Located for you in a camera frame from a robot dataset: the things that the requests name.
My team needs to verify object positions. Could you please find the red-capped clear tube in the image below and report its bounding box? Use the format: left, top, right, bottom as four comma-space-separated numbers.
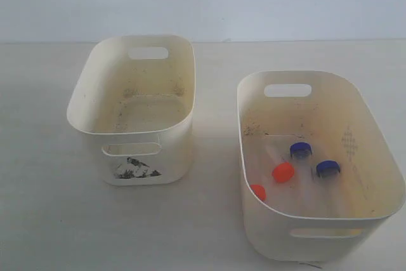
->
265, 145, 295, 184
250, 184, 266, 202

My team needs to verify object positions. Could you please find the blue-capped clear tube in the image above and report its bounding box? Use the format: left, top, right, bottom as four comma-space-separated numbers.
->
315, 160, 341, 183
289, 142, 313, 166

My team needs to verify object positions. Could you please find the cream plastic bin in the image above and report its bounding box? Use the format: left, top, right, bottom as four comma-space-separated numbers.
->
67, 35, 196, 186
237, 71, 405, 261

